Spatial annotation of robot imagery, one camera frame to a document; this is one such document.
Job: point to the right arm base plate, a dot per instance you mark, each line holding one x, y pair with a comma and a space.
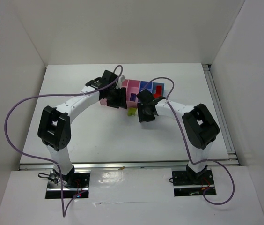
183, 185

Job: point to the light blue container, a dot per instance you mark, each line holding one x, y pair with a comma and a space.
154, 87

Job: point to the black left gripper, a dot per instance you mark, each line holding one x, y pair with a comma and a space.
146, 115

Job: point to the green lego piece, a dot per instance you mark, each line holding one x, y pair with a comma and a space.
132, 111

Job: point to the small red lego brick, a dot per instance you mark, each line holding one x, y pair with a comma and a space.
158, 89

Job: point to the aluminium front rail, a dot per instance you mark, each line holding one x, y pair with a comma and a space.
126, 165

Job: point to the large pink container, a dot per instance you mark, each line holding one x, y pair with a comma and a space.
104, 100

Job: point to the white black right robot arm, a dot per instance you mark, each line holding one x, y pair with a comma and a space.
198, 127

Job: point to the aluminium side rail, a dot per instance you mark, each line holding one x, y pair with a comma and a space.
232, 156

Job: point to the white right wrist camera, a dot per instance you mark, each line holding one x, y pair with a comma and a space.
121, 78

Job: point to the small pink container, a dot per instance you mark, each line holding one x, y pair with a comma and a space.
132, 86

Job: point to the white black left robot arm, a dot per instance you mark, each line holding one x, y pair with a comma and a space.
55, 124

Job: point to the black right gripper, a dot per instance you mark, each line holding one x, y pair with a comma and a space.
118, 98

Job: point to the red rounded lego brick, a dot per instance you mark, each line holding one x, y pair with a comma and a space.
157, 95

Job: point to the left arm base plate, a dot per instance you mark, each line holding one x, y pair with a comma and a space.
77, 185

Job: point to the dark blue lego plate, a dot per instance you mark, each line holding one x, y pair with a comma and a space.
133, 97

